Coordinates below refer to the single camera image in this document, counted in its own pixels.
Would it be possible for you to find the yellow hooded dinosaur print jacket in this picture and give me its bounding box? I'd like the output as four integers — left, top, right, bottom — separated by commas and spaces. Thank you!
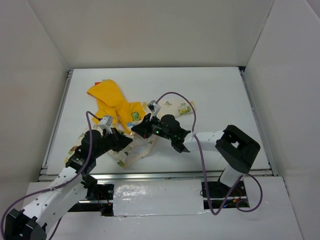
65, 79, 193, 169

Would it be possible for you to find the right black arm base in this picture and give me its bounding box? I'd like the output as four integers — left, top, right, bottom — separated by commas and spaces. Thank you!
208, 180, 247, 200

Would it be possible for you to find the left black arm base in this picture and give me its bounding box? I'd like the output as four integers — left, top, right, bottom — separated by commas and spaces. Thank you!
81, 175, 115, 217

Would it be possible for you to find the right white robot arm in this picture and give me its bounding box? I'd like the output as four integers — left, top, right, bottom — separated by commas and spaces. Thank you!
131, 114, 261, 196

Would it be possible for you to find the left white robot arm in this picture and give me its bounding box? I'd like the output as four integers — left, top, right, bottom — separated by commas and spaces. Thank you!
0, 128, 133, 240

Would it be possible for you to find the white taped cover plate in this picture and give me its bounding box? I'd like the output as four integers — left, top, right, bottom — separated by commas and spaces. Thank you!
113, 179, 205, 217

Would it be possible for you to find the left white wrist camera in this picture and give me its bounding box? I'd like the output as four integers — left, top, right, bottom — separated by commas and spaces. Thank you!
97, 115, 113, 134

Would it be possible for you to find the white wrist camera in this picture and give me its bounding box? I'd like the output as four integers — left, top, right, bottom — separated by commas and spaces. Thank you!
147, 100, 161, 121
97, 115, 113, 134

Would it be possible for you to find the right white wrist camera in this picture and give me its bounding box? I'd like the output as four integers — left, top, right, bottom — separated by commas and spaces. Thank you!
147, 100, 161, 121

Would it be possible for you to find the aluminium front rail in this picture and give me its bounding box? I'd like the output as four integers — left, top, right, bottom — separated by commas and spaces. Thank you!
37, 167, 273, 182

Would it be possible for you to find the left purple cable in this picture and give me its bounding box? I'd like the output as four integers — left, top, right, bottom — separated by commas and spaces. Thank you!
0, 111, 106, 240

